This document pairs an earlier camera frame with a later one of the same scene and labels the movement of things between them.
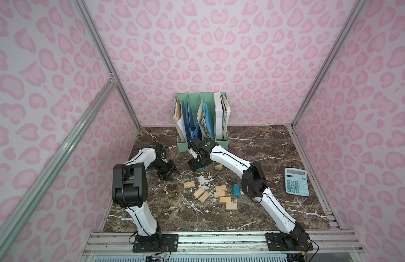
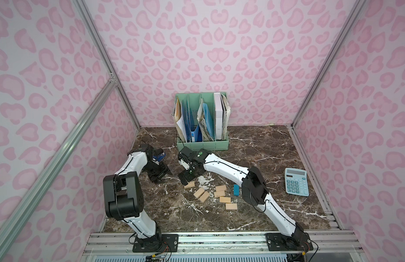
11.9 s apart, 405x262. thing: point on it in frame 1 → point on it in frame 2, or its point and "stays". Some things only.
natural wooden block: x=219 y=193 stays
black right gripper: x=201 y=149 → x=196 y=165
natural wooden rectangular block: x=189 y=184 stays
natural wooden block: x=222 y=188 stays
